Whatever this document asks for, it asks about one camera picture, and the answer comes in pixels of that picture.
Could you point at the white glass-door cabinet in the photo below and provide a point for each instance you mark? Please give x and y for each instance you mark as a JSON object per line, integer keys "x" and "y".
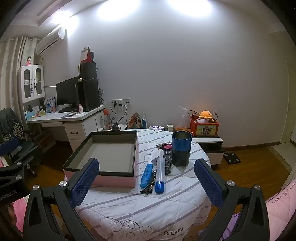
{"x": 32, "y": 69}

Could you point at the pink bottle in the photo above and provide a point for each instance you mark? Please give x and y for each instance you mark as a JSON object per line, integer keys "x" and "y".
{"x": 81, "y": 109}

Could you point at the black office chair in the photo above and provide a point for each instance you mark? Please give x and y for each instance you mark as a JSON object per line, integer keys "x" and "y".
{"x": 27, "y": 148}

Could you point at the white tube with blue cap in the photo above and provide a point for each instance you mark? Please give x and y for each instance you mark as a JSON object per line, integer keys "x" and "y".
{"x": 160, "y": 166}

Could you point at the pink quilt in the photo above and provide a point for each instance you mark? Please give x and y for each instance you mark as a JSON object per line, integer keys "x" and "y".
{"x": 282, "y": 208}

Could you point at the plastic bag of oranges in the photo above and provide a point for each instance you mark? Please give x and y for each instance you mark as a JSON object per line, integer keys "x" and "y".
{"x": 182, "y": 122}

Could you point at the black computer monitor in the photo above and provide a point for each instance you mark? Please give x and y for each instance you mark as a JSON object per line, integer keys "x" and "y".
{"x": 67, "y": 92}

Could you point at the black and white low cabinet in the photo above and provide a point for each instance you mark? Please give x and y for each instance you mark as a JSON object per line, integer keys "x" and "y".
{"x": 212, "y": 148}

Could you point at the black keyboard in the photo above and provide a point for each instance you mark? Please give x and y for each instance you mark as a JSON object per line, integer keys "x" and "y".
{"x": 67, "y": 110}

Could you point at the white desk with drawers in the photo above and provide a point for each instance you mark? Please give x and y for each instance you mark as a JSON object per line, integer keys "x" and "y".
{"x": 76, "y": 129}

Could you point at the red basket with plush toy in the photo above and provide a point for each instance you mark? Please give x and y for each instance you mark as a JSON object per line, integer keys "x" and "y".
{"x": 204, "y": 129}

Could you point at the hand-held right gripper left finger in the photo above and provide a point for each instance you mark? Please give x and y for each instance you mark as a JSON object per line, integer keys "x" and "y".
{"x": 83, "y": 185}

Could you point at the pink fleece blanket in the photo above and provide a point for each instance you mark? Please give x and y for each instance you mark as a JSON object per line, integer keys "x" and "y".
{"x": 9, "y": 220}

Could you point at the white door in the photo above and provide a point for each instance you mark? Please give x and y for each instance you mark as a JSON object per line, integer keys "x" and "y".
{"x": 290, "y": 104}

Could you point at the blue highlighter pen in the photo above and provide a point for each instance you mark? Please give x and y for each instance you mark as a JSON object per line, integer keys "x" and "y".
{"x": 146, "y": 176}

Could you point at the blue bag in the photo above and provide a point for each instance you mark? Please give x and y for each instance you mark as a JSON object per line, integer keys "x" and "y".
{"x": 144, "y": 121}

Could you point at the black remote control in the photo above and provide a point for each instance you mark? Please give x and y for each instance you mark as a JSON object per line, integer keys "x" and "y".
{"x": 167, "y": 162}

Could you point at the white paper cup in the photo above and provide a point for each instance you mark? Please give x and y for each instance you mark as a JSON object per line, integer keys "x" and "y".
{"x": 170, "y": 128}

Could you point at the leopard print cloth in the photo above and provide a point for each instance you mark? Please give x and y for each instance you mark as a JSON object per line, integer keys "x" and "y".
{"x": 13, "y": 129}

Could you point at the black gadget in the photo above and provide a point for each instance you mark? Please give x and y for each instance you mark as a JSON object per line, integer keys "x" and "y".
{"x": 115, "y": 126}

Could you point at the small white device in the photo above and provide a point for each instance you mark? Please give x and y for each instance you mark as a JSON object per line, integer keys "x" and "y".
{"x": 79, "y": 73}

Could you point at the blue and white box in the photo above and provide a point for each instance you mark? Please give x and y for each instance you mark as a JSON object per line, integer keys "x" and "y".
{"x": 49, "y": 104}

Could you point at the black computer tower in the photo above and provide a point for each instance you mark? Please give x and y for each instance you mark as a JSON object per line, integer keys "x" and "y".
{"x": 89, "y": 95}

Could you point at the white wall socket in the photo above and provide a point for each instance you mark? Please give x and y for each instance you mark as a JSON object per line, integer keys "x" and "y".
{"x": 121, "y": 102}

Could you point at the water bottle with red cap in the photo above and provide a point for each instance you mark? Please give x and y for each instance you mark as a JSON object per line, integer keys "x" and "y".
{"x": 106, "y": 120}

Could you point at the white side table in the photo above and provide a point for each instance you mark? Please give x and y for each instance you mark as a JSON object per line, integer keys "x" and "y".
{"x": 121, "y": 127}

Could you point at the black speaker box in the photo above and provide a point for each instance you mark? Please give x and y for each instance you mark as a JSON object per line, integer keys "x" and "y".
{"x": 87, "y": 70}

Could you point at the black studded hair clip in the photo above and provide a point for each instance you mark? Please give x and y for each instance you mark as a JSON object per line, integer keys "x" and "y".
{"x": 148, "y": 188}

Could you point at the white striped quilt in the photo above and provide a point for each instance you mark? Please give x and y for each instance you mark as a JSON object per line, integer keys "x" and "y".
{"x": 138, "y": 208}

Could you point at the cream curtain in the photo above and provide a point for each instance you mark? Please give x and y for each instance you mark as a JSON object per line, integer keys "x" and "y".
{"x": 11, "y": 69}

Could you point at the white air conditioner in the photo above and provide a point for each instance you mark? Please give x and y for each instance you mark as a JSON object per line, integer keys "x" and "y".
{"x": 49, "y": 40}

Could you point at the blue and black tin cup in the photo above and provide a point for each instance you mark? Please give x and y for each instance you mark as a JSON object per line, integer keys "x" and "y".
{"x": 181, "y": 150}

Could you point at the orange plush toy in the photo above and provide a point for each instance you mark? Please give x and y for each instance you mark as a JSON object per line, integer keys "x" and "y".
{"x": 205, "y": 114}

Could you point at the pink doll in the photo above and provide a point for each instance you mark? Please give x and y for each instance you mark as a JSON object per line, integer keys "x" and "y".
{"x": 29, "y": 60}

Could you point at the colourful snack bag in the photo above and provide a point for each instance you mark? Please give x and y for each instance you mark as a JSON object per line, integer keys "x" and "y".
{"x": 134, "y": 120}

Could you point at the white rod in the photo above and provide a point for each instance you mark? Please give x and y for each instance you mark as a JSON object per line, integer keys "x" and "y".
{"x": 49, "y": 86}

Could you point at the purple wet wipes pack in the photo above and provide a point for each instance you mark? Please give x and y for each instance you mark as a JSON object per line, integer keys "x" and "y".
{"x": 156, "y": 128}

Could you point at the black bathroom scale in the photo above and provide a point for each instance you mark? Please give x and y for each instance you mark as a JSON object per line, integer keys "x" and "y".
{"x": 231, "y": 158}

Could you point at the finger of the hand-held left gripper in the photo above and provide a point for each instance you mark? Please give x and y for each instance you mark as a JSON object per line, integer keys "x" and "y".
{"x": 12, "y": 172}

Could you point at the red paper bag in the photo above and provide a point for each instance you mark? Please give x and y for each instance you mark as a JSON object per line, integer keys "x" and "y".
{"x": 89, "y": 56}

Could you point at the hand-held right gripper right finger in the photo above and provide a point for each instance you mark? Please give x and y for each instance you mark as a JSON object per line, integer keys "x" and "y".
{"x": 209, "y": 185}

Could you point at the dark shallow tray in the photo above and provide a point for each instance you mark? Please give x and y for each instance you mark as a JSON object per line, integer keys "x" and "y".
{"x": 111, "y": 155}

